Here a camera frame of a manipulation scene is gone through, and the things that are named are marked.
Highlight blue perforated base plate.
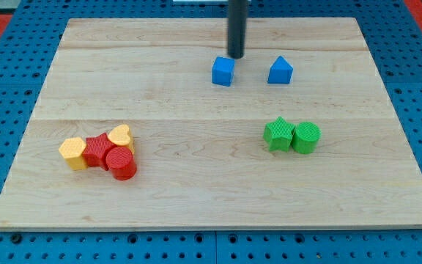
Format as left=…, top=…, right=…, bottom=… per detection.
left=0, top=1, right=422, bottom=263

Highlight red star block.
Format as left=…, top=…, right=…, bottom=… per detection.
left=82, top=133, right=116, bottom=171

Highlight green star block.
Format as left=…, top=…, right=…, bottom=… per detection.
left=263, top=117, right=295, bottom=152

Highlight red cylinder block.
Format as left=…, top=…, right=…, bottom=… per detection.
left=105, top=147, right=137, bottom=180

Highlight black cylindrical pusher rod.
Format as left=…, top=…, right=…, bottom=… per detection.
left=227, top=0, right=248, bottom=59

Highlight yellow heart block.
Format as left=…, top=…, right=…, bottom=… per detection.
left=108, top=124, right=135, bottom=154

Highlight blue triangular prism block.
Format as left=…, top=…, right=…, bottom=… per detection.
left=267, top=56, right=294, bottom=84

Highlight yellow hexagon block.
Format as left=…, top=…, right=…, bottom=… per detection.
left=59, top=137, right=88, bottom=171

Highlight green cylinder block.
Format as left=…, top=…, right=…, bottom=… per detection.
left=291, top=122, right=322, bottom=154

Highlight wooden board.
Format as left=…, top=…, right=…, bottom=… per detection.
left=0, top=18, right=422, bottom=232

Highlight blue cube block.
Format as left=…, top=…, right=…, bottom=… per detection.
left=212, top=56, right=235, bottom=87

